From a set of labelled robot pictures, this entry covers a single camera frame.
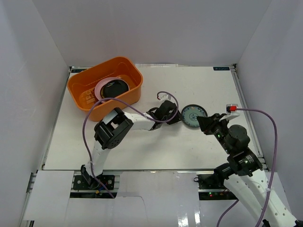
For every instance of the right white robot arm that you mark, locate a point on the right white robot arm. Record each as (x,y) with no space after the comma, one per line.
(244,175)

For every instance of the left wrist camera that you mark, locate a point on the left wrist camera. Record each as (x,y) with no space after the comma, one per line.
(164,97)

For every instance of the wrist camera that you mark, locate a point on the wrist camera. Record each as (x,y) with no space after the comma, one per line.
(164,97)
(231,112)

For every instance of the orange plastic bin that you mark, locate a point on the orange plastic bin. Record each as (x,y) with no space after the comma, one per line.
(81,86)

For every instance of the blue floral round plate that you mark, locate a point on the blue floral round plate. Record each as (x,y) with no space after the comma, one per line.
(190,113)

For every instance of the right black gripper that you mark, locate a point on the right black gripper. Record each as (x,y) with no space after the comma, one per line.
(206,123)

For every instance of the pink round plate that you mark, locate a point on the pink round plate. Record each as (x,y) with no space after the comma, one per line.
(101,84)

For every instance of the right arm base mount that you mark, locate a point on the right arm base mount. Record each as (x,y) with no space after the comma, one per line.
(209,191)

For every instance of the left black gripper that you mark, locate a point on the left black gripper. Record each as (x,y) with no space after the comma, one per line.
(167,112)

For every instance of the black round plate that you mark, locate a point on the black round plate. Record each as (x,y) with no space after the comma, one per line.
(114,88)

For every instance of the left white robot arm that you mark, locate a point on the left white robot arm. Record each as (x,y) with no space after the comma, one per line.
(111,130)

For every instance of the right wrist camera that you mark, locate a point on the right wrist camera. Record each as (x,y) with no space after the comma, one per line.
(231,112)

